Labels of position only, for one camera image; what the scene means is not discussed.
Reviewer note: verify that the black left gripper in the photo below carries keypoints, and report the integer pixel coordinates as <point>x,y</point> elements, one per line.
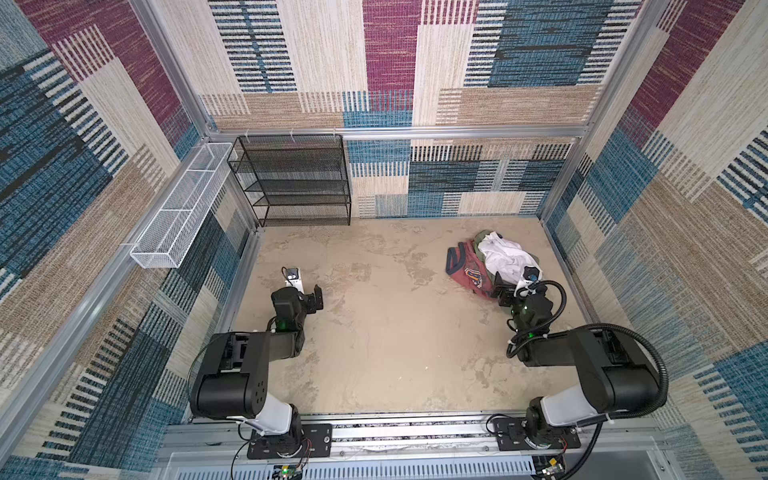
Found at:
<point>311,300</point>

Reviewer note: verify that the red printed t-shirt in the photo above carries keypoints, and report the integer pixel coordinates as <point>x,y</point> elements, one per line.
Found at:
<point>466,269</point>

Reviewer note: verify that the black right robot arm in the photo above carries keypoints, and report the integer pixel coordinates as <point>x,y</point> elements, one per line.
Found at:
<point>620,373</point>

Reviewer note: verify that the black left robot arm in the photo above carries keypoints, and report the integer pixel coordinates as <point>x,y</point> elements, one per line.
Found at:
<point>232,380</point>

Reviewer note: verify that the white cloth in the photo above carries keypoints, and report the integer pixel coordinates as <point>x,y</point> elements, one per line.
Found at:
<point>507,255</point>

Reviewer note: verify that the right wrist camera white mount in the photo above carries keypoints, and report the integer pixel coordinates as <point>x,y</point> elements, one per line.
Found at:
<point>528,281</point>

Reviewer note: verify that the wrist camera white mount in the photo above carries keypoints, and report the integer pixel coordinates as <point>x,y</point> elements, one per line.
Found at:
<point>528,281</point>
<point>292,278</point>

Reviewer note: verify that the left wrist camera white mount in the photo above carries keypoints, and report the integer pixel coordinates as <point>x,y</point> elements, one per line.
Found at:
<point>292,278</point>

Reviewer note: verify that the black wire mesh shelf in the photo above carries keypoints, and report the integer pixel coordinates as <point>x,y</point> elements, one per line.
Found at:
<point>294,180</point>

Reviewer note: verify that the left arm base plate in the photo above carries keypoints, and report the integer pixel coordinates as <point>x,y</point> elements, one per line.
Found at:
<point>312,441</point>

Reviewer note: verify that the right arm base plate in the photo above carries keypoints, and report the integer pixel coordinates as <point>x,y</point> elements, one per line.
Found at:
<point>512,434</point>

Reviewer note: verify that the white wire mesh basket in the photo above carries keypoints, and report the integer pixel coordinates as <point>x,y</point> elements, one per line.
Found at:
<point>168,238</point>

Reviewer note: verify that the aluminium mounting rail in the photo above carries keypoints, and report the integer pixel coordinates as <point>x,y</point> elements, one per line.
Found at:
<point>422,445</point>

